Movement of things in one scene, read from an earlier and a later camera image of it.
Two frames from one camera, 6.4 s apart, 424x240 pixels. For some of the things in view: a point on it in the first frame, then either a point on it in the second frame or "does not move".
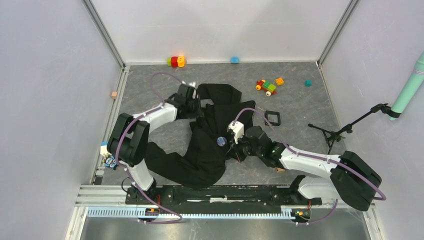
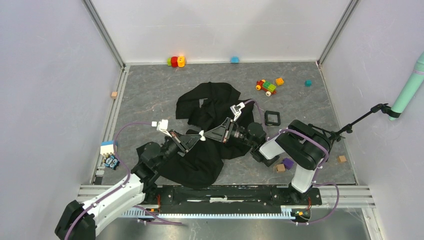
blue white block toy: x=103 y=147 does not move
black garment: x=203 y=163 does not move
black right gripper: x=234 y=150 → x=222 y=132
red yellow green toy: x=175 y=61 does not move
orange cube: x=279 y=81 does not move
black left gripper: x=198 y=112 → x=185 y=142
